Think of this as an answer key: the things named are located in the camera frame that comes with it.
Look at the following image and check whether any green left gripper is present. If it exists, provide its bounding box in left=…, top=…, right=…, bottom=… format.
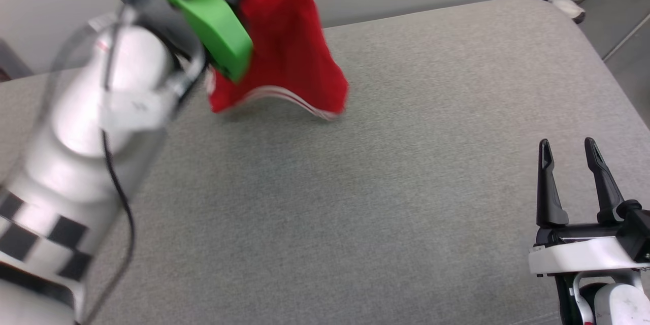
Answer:
left=162, top=0, right=258, bottom=84

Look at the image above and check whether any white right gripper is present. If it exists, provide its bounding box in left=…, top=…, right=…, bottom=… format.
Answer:
left=528, top=137, right=650, bottom=278

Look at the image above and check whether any red white basketball jersey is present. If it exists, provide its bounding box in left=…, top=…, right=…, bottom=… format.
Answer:
left=205, top=0, right=350, bottom=122

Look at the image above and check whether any white paper label tag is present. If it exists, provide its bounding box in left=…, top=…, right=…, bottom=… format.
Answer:
left=98, top=87, right=177, bottom=131

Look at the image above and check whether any thin black cable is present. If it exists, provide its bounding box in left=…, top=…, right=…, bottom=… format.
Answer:
left=76, top=4, right=136, bottom=325

